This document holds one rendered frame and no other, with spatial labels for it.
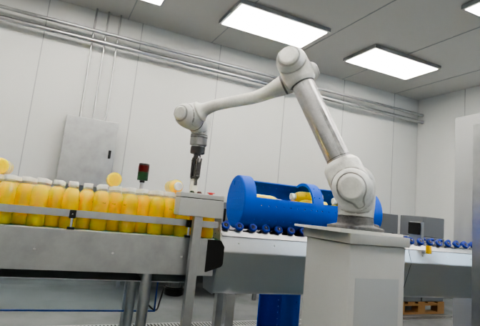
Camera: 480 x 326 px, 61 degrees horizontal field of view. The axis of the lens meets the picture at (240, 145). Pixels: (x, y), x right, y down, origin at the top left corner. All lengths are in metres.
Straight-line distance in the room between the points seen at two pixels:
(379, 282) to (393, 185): 5.93
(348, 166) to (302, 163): 4.82
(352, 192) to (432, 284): 1.42
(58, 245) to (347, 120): 5.84
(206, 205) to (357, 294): 0.71
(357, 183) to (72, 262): 1.18
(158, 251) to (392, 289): 1.00
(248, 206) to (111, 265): 0.71
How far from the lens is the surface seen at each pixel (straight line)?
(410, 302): 5.66
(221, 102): 1.93
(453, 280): 2.99
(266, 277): 2.21
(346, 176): 1.58
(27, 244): 1.85
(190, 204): 1.78
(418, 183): 8.03
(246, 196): 2.08
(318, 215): 2.27
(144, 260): 1.88
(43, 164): 5.32
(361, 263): 1.72
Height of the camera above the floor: 1.05
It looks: 9 degrees up
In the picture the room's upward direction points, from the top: 6 degrees clockwise
